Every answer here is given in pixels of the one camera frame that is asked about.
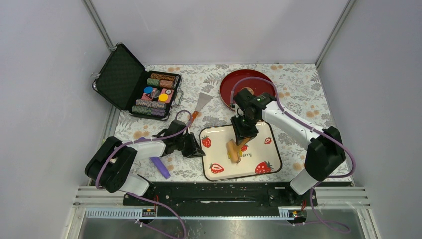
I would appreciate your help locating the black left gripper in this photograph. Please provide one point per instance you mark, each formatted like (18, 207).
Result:
(194, 150)

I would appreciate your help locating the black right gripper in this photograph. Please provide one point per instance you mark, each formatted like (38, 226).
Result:
(240, 134)

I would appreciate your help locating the wooden dough roller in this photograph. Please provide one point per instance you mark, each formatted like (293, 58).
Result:
(235, 150)

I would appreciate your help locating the white strawberry tray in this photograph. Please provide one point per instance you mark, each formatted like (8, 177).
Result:
(258, 157)

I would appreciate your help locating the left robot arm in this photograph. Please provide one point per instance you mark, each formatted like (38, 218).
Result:
(110, 167)

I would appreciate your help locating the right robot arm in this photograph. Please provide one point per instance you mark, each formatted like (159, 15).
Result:
(324, 150)

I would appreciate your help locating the purple cylinder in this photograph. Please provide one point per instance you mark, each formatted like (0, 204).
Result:
(160, 166)

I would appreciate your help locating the red round plate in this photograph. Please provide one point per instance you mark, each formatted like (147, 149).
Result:
(254, 85)

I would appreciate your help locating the black poker chip case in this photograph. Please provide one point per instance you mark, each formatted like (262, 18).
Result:
(126, 84)

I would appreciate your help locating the metal spatula wooden handle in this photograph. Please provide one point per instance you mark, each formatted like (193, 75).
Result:
(202, 100)

